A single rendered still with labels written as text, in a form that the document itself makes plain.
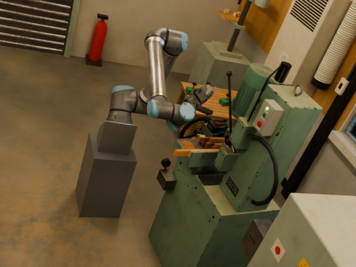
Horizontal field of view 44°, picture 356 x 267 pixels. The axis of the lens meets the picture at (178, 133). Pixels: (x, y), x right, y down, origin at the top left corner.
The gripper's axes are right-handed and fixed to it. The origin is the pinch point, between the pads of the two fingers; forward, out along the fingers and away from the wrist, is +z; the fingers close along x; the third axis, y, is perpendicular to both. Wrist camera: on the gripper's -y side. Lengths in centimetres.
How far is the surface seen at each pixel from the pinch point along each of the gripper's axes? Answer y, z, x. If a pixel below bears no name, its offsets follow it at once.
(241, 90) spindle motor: -9.5, 9.2, -7.8
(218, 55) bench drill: -28, 147, 180
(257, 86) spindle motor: -10.2, 11.6, -19.1
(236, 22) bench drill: -11, 180, 165
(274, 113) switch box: -17.2, -8.3, -43.6
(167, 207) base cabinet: -55, -46, 59
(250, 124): -20.9, -9.7, -23.6
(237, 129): -20.0, -14.0, -17.5
